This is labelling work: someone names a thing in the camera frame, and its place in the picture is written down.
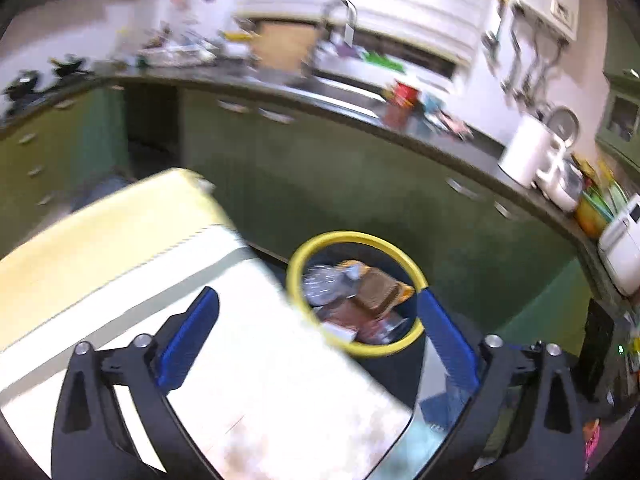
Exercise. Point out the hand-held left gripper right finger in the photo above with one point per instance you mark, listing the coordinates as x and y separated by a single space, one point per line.
447 340

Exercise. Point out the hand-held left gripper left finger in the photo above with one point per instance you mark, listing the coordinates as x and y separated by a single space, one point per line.
187 340

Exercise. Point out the yellow-rimmed black trash bin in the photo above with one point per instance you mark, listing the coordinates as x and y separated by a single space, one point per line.
294 280

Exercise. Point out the yellow zigzag tablecloth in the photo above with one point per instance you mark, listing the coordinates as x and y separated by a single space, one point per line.
250 360

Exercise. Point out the teal diamond tablecloth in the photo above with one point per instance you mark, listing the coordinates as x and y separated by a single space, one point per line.
440 410

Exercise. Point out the brown snack wrapper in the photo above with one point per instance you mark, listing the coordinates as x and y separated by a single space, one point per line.
380 287

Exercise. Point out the red instant noodle cup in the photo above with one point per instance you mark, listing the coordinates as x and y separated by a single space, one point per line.
350 317

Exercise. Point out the white countertop appliance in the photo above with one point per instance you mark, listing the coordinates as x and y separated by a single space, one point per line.
622 250

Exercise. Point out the yellow bowl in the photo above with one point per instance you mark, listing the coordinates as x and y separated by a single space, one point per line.
590 217

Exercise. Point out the white rice cooker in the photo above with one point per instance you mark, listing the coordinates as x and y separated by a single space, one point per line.
562 185

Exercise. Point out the green base cabinets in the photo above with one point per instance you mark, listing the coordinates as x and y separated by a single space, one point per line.
350 170

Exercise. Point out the white electric kettle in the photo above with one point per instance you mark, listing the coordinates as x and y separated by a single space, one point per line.
525 155

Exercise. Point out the round steel lid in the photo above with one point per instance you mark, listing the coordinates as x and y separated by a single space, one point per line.
565 122

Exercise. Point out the green glass-door cabinet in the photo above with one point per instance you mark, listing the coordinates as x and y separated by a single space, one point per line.
622 115

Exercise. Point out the red paper cup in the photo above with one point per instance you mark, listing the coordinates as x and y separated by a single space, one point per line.
404 94

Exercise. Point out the steel sink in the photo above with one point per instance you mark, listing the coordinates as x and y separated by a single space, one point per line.
345 91

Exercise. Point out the white dish rack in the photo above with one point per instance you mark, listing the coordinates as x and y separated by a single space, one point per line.
175 55

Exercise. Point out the green plastic tray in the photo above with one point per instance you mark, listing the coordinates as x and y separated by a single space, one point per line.
385 61

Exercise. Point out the black wok with lid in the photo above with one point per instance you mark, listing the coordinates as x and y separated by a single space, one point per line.
72 67
22 89

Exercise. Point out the purple plastic dish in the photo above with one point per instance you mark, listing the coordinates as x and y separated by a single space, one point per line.
347 50

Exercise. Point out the wooden cutting board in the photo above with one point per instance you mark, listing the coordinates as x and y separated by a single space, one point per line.
282 47

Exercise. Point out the tall steel faucet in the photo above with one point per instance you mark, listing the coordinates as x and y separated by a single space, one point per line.
352 17

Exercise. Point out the white window blind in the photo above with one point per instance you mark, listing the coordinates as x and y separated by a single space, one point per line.
390 0

